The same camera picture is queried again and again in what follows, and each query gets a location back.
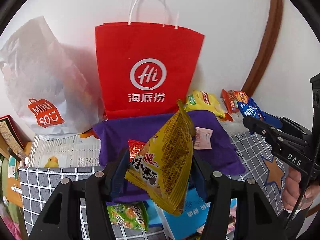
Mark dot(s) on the light pink candy pack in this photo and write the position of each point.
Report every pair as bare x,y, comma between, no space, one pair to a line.
203,138

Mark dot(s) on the orange Lays chips bag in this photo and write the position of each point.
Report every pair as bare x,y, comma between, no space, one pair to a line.
231,99

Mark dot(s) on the blue tissue pack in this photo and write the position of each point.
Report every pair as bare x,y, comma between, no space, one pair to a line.
191,221

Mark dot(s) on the green triangular snack pack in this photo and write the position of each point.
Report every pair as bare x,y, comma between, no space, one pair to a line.
132,216

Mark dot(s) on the wooden bedside table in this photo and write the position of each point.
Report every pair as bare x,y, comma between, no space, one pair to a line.
14,192

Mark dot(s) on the newspaper sheet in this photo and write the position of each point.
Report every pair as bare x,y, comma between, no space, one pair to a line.
65,152

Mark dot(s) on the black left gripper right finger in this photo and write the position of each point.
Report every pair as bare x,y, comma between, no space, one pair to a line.
255,217

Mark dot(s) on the patterned notebook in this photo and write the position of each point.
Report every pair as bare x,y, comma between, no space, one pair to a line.
13,136

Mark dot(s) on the white Miniso plastic bag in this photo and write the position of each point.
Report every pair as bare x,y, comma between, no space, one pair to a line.
45,87

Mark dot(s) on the yellow triangular snack pack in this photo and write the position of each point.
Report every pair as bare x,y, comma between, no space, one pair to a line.
162,168

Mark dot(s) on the brown wooden door frame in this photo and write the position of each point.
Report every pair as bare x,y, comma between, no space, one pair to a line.
267,46

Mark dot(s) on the red paper Haidilao bag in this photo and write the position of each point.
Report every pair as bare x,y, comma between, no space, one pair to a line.
144,68

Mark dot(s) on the yellow Lays chips bag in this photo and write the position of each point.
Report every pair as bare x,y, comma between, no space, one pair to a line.
202,101

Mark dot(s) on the blue Oreo mini pack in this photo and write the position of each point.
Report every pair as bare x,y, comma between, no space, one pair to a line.
251,109

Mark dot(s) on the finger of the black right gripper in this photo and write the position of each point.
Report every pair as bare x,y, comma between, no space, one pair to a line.
287,128
272,134

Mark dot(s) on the person right hand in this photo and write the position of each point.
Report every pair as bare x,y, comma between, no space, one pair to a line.
292,191

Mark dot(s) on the small red snack pack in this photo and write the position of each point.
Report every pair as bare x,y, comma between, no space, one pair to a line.
135,147

